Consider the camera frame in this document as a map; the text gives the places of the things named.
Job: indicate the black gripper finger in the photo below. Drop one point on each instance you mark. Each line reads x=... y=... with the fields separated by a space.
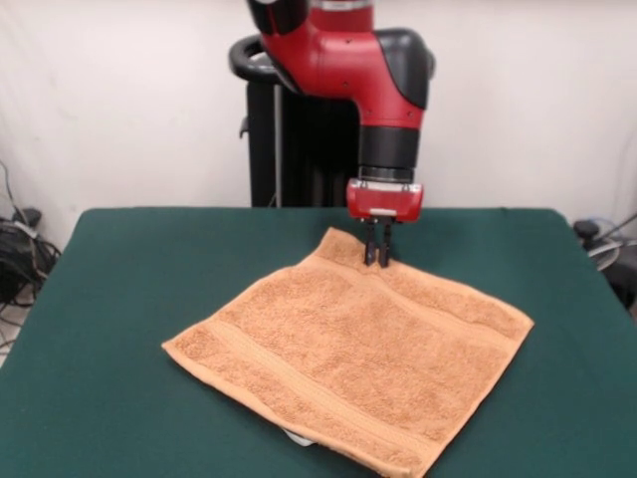
x=385 y=249
x=371 y=246

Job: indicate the dark green table cloth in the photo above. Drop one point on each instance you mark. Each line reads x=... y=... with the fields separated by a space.
x=99 y=299

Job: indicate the tan terry towel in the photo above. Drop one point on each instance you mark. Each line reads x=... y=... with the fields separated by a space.
x=348 y=358

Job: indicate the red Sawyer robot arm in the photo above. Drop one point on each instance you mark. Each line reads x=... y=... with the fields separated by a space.
x=348 y=65

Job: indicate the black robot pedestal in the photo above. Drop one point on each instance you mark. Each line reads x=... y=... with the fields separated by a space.
x=298 y=149

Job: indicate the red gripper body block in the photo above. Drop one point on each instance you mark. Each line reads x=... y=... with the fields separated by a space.
x=385 y=201

